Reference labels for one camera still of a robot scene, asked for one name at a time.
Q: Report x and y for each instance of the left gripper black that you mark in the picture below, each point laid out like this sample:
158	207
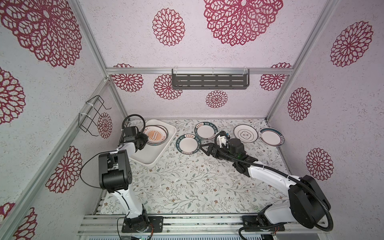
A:
144	136

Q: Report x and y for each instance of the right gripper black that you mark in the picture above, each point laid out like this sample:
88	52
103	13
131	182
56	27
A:
211	150

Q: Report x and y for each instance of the white plate brown line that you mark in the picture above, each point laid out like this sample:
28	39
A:
246	133

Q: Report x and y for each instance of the orange sunburst plate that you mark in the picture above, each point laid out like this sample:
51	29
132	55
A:
157	134

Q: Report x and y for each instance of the striped rim plate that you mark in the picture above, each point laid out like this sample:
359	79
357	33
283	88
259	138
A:
272	137

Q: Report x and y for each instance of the green rim plate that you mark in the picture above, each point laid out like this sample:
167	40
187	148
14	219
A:
205	130
188	144

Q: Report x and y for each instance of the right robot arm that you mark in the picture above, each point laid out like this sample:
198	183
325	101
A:
307	204

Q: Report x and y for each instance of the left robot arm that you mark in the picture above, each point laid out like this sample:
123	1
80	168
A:
116	176

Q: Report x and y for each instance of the white plastic bin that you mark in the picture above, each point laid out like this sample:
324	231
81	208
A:
149	155

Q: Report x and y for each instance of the green rim plate back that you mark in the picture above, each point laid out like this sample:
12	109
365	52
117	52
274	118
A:
205	130

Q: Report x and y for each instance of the black wire wall rack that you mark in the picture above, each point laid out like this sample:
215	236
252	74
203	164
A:
88	119

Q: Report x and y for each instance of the grey slotted wall shelf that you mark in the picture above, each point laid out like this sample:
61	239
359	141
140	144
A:
210	81

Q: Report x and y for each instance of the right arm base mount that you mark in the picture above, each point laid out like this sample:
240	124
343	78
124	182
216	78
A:
260	223

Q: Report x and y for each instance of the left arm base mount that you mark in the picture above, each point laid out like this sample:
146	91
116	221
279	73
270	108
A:
143	225

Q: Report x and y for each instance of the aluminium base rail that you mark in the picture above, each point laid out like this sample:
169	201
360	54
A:
187	224

